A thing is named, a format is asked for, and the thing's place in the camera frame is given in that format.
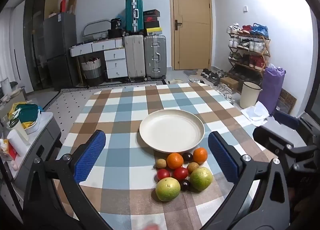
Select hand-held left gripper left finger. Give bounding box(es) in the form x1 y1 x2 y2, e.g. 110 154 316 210
24 130 115 230

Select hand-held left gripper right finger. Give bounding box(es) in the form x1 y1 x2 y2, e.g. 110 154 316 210
200 131 291 230

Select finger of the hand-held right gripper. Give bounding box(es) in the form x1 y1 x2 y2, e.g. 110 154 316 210
252 125 318 157
274 110 300 131

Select orange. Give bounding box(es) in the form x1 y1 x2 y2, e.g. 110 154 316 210
167 153 184 170
193 147 208 164

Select green citrus fruit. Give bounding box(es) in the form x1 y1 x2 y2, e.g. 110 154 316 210
190 167 213 191

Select red tomato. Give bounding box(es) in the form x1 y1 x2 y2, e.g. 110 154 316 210
157 169 171 180
173 167 189 180

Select cream round plate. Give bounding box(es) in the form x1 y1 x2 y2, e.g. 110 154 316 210
139 110 205 154

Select yellow-green citrus fruit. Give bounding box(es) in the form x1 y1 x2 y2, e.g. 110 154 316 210
155 177 181 202

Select brown doormat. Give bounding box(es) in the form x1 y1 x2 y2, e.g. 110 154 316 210
276 88 298 115

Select white crumpled paper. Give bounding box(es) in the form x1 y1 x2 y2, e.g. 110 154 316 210
241 101 270 127

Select purple bag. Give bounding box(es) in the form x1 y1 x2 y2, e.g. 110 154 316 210
257 64 286 116

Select white trash bin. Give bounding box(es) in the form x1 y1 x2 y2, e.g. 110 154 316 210
240 81 262 109

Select checked tablecloth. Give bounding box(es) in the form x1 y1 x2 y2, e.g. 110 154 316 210
54 83 278 230

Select grey side cabinet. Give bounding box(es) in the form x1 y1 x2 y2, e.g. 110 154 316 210
12 111 62 191

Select small cardboard box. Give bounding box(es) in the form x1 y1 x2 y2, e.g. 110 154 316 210
220 77 239 93

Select wooden shoe rack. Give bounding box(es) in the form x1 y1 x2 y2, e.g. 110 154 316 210
227 32 272 79

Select white paper roll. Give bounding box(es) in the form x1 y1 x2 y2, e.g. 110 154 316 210
7 129 30 157

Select white basin with green items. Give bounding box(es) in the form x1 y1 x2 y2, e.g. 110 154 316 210
8 103 42 135

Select striped laundry basket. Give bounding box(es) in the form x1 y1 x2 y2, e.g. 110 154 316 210
81 58 105 86

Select pile of dark shoes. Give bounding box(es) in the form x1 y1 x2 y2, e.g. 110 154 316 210
201 68 228 84

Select white drawer cabinet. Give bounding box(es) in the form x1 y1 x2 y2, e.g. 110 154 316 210
104 49 128 79

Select group of sneakers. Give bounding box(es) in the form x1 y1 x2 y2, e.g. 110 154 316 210
226 22 269 69

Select beige suitcase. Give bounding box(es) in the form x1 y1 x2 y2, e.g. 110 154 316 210
124 35 146 82

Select grey refrigerator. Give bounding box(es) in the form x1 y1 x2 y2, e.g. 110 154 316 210
43 12 79 91

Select white jug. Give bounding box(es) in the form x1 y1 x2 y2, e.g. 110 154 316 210
0 78 11 96

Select white desk with drawers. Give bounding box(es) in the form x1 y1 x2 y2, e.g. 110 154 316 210
69 38 125 57

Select wooden door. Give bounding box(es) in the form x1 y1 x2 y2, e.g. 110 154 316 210
168 0 213 71

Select silver suitcase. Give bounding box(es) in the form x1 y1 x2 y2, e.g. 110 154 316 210
144 35 167 81

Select dark glass cabinet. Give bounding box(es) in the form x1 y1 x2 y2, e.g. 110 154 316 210
23 0 48 91

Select black bag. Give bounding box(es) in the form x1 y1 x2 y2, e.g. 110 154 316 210
111 18 123 31

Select teal suitcase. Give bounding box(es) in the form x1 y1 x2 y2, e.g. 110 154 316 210
125 0 144 33

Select large cardboard box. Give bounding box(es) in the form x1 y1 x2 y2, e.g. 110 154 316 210
44 0 59 19

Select grey tube frame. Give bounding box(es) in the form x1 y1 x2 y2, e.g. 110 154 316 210
82 20 112 41

